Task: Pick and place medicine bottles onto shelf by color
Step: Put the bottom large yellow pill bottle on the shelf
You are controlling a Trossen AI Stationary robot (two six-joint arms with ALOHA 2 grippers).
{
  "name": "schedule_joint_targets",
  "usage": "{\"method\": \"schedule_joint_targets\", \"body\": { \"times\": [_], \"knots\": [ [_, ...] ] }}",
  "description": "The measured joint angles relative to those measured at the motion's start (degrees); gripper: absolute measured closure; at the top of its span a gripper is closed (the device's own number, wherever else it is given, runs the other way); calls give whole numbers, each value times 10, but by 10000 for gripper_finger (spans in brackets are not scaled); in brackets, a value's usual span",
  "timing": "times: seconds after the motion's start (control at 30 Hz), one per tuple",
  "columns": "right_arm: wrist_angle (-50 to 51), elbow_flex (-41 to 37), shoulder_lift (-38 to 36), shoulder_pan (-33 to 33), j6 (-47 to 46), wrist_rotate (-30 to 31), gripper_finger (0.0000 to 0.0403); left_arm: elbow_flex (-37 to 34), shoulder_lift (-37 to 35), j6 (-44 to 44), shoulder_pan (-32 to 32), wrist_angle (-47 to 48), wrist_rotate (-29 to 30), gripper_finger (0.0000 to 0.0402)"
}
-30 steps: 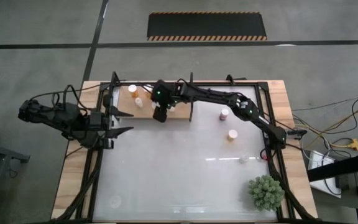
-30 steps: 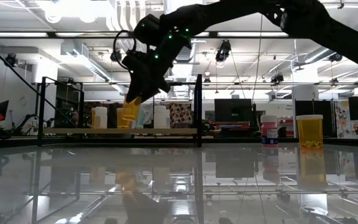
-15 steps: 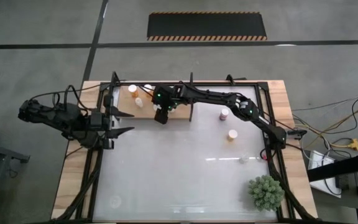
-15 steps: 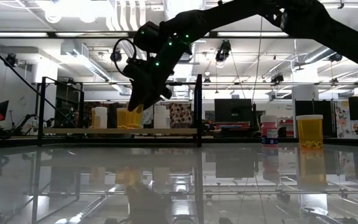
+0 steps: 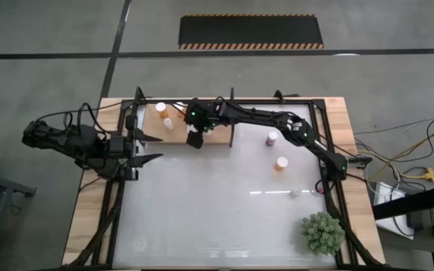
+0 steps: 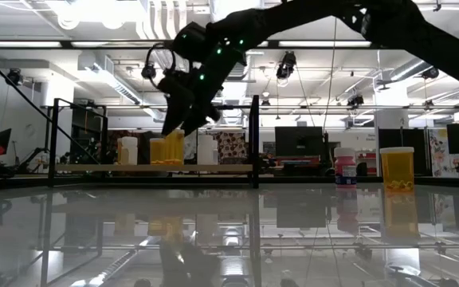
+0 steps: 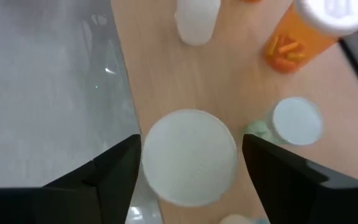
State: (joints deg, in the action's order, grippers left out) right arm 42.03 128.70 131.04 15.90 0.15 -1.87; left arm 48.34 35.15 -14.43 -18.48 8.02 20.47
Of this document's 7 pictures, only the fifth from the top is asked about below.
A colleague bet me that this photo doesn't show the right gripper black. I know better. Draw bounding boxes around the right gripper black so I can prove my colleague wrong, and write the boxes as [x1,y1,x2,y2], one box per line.
[184,98,222,150]

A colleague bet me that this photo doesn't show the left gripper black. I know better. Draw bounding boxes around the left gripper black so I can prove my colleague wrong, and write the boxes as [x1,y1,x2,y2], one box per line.
[124,114,164,181]

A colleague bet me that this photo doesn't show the orange pill bottle white cap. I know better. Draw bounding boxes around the orange pill bottle white cap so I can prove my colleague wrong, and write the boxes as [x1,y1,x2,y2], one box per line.
[274,156,289,172]
[154,102,169,119]

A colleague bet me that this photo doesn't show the wooden shelf board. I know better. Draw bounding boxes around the wooden shelf board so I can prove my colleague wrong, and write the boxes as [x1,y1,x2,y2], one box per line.
[141,102,237,145]

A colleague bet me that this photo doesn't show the pink medicine bottle white cap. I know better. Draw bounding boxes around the pink medicine bottle white cap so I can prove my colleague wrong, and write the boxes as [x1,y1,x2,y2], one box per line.
[264,130,280,147]

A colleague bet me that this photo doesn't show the wooden table board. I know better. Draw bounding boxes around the wooden table board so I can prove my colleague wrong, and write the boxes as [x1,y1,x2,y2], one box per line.
[61,96,387,266]

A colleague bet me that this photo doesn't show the black hazard-striped floor mat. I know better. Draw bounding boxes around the black hazard-striped floor mat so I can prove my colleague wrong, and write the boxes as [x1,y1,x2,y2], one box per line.
[178,14,325,50]

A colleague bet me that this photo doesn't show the green artificial plant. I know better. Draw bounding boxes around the green artificial plant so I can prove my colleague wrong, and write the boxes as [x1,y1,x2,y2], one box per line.
[300,211,347,257]

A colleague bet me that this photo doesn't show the white box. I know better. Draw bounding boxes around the white box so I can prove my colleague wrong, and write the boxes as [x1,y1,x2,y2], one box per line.
[373,181,416,240]

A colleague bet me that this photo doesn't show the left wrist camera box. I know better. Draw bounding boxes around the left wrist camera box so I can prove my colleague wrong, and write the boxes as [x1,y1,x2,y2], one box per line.
[109,135,125,154]

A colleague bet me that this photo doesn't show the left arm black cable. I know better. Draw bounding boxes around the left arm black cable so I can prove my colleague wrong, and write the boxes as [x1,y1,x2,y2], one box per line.
[35,100,142,132]

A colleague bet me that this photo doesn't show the black table edge frame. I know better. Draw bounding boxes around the black table edge frame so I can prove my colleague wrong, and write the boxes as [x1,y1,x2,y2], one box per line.
[90,98,384,268]

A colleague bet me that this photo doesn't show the yellow power splitter cable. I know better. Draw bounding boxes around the yellow power splitter cable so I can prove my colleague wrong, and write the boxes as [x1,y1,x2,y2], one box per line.
[354,127,434,184]

